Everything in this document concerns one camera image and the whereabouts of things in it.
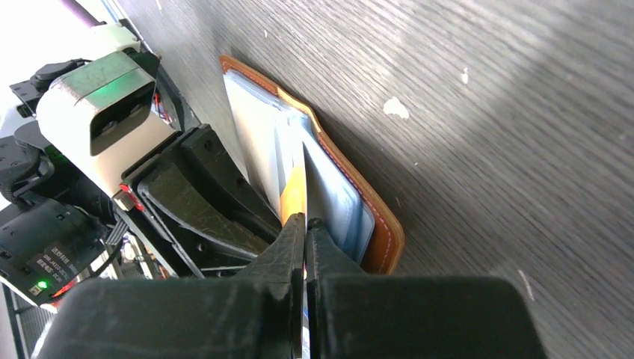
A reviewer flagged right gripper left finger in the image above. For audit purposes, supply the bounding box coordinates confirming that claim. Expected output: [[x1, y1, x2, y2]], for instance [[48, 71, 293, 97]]
[[38, 213, 306, 358]]

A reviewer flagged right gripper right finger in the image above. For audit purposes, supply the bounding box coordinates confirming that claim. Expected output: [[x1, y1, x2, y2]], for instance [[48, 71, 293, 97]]
[[305, 218, 547, 358]]

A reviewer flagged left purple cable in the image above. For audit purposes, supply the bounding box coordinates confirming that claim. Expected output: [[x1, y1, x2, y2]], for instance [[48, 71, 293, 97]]
[[59, 0, 105, 28]]

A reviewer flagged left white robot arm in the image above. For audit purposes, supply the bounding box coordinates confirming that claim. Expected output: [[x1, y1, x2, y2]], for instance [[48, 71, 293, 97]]
[[1, 52, 281, 306]]

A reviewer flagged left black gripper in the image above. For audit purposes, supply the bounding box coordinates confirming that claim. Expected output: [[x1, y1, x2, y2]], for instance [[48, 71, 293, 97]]
[[120, 125, 281, 277]]

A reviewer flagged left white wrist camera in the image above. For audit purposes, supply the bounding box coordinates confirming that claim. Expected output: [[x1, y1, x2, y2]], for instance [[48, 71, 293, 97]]
[[36, 23, 175, 198]]

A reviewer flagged brown leather card holder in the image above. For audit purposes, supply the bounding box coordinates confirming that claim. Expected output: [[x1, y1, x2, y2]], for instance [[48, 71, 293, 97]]
[[219, 55, 405, 274]]

